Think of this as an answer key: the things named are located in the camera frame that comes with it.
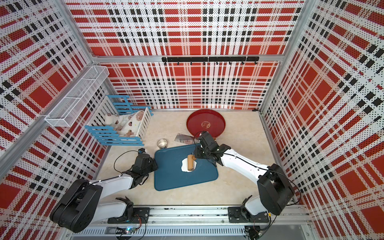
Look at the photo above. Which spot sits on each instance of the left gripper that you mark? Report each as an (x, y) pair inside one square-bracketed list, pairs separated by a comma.
[(153, 161)]

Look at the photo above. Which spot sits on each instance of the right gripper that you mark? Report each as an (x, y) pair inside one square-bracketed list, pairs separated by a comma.
[(197, 152)]

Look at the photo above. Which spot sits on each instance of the wooden rolling pin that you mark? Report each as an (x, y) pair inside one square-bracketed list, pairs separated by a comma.
[(191, 163)]

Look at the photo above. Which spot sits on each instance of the teal plastic tray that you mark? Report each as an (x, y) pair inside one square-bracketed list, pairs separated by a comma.
[(173, 169)]

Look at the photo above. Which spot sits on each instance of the white dough lump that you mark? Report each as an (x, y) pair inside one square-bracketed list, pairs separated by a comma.
[(184, 165)]

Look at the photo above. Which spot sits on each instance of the small glass bowl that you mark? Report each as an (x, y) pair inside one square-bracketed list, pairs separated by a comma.
[(162, 143)]

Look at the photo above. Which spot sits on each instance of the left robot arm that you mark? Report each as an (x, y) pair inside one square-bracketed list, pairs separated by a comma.
[(84, 202)]

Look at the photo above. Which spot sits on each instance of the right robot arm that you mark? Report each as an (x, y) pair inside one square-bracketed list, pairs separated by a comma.
[(274, 188)]

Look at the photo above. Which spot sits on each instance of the red round plate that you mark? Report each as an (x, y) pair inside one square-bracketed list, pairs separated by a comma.
[(206, 120)]

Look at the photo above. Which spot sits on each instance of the doll in patterned cloth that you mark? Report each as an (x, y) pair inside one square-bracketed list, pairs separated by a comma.
[(125, 125)]

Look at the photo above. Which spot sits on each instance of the blue white toy crib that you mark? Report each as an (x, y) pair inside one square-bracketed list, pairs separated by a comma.
[(117, 105)]

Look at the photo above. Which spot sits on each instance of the small green circuit board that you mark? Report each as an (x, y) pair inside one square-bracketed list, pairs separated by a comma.
[(125, 231)]

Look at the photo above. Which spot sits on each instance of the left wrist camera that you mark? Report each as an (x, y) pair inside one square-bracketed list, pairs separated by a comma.
[(142, 151)]

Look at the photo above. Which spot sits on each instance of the knife with wooden handle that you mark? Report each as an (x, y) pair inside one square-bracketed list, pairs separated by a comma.
[(186, 139)]

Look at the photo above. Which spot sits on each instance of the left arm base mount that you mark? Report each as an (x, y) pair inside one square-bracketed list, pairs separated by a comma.
[(132, 216)]

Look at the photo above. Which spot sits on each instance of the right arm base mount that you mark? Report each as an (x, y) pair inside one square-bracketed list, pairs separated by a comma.
[(241, 215)]

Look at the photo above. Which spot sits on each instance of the white wire mesh basket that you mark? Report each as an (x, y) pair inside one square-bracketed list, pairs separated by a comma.
[(66, 112)]

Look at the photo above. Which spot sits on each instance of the black hook rail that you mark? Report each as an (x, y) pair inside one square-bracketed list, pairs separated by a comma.
[(178, 60)]

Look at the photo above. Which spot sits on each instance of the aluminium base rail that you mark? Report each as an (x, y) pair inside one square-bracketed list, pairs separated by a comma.
[(204, 222)]

